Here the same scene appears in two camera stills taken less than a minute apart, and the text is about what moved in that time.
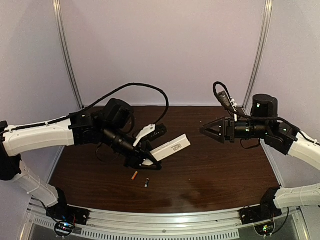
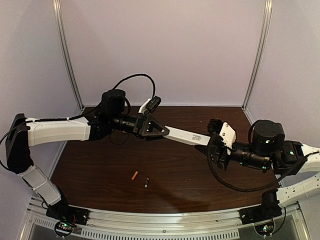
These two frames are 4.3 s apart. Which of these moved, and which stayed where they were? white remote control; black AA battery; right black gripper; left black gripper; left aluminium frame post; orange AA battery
Moved: right black gripper; white remote control; left black gripper
Stayed: black AA battery; left aluminium frame post; orange AA battery
